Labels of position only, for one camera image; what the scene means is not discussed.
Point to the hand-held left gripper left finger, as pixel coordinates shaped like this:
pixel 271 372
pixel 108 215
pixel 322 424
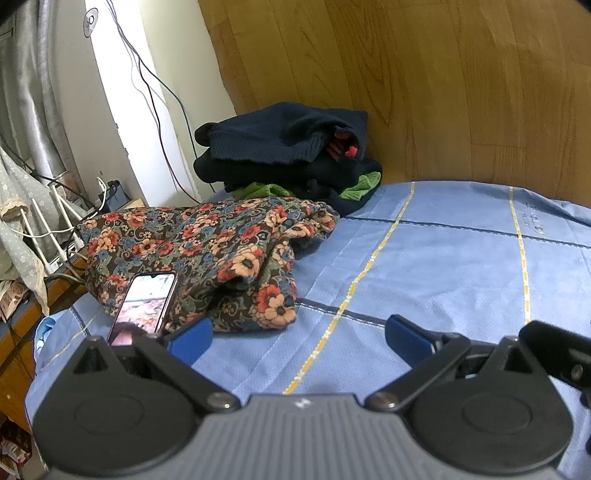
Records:
pixel 193 333

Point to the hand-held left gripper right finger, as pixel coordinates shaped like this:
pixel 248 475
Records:
pixel 406 339

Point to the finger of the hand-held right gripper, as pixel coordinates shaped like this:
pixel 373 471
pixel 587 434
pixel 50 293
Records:
pixel 565 357

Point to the floral print cloth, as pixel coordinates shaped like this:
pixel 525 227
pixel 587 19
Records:
pixel 203 244

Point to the navy red patterned knit sweater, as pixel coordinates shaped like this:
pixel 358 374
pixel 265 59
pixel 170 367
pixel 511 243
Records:
pixel 277 134

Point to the smartphone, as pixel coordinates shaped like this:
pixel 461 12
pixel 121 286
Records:
pixel 145 302

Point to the blue checked bed sheet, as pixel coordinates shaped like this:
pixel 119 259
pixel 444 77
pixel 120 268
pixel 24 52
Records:
pixel 438 258

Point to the black charger plug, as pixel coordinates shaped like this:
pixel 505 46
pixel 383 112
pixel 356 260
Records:
pixel 113 191

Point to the wooden side table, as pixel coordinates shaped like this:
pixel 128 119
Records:
pixel 27 332

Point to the white router with antennas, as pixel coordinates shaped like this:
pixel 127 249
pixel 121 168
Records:
pixel 55 221

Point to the dark garment with green lining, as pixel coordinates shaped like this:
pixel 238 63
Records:
pixel 286 177

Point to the pale flowered fabric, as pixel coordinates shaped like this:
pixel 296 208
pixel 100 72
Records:
pixel 18 221

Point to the wooden headboard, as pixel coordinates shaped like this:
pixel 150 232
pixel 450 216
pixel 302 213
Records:
pixel 415 83

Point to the grey curtain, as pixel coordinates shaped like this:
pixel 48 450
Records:
pixel 32 78

